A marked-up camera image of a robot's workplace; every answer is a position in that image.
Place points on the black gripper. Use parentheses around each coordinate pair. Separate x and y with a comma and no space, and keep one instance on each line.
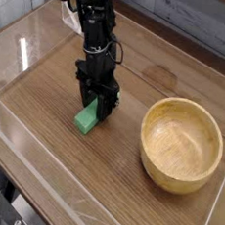
(96,76)

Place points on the clear acrylic corner bracket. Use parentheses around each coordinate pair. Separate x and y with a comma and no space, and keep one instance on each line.
(70,18)

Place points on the clear acrylic tray wall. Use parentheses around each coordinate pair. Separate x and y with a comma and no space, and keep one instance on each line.
(97,178)

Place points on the black metal bracket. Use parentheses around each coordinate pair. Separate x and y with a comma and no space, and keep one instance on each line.
(8,215)

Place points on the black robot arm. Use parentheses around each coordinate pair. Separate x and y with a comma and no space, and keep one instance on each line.
(97,20)

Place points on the green rectangular block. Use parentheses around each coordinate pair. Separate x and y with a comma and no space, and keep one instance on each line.
(87,118)

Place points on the brown wooden bowl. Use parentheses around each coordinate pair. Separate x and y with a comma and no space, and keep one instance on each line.
(181,145)

